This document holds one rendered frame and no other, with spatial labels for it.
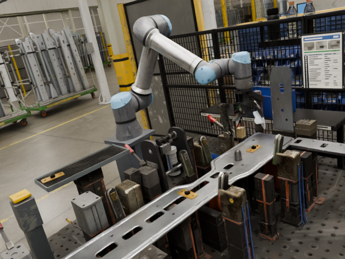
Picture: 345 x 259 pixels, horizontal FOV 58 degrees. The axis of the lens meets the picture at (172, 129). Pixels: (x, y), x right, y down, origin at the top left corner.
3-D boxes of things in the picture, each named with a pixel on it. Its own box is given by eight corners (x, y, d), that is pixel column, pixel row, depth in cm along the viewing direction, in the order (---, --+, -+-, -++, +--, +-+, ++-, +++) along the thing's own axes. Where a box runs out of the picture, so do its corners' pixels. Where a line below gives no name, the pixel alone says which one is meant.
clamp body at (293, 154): (300, 232, 133) (296, 159, 122) (275, 222, 142) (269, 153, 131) (309, 221, 139) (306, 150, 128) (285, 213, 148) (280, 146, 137)
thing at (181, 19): (228, 151, 393) (205, -20, 329) (223, 155, 383) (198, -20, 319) (151, 142, 477) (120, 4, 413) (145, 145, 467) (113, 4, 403)
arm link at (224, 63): (201, 62, 137) (224, 60, 131) (212, 58, 146) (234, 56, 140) (204, 80, 140) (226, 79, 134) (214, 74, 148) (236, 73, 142)
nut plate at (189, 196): (198, 195, 119) (198, 192, 119) (191, 199, 117) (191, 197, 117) (183, 189, 125) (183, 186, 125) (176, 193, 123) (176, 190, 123)
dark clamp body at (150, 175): (164, 255, 135) (146, 178, 123) (145, 243, 145) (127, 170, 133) (180, 241, 142) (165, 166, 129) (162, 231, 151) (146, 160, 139)
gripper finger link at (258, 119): (258, 133, 137) (246, 116, 139) (265, 128, 141) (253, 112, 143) (263, 130, 135) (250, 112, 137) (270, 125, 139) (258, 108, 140)
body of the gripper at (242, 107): (233, 115, 142) (230, 90, 138) (244, 109, 147) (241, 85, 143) (247, 117, 136) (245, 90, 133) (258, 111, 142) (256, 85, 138)
